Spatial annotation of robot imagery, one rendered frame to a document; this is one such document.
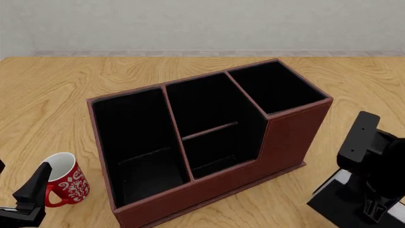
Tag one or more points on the red-brown desk caddy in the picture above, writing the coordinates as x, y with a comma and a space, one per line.
284, 142

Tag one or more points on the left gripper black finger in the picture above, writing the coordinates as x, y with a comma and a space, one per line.
33, 190
2, 166

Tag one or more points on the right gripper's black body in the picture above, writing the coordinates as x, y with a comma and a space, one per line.
377, 209

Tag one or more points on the black flat plate on stalk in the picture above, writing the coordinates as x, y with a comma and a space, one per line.
360, 137

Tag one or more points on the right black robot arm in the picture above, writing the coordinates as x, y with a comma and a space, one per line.
394, 164

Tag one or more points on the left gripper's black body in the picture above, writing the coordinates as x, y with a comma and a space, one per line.
19, 219

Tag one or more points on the red mug with white pattern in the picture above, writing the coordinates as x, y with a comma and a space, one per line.
74, 184

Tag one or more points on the black book with white pages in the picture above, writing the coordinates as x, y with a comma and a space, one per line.
338, 204

